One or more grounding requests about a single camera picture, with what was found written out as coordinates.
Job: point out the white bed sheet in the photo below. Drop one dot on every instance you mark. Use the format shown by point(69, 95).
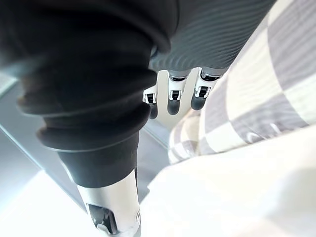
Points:
point(222, 197)

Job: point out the grey white checkered blanket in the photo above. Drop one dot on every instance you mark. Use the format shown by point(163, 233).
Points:
point(259, 93)

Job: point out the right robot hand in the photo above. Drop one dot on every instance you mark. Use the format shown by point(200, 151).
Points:
point(84, 74)

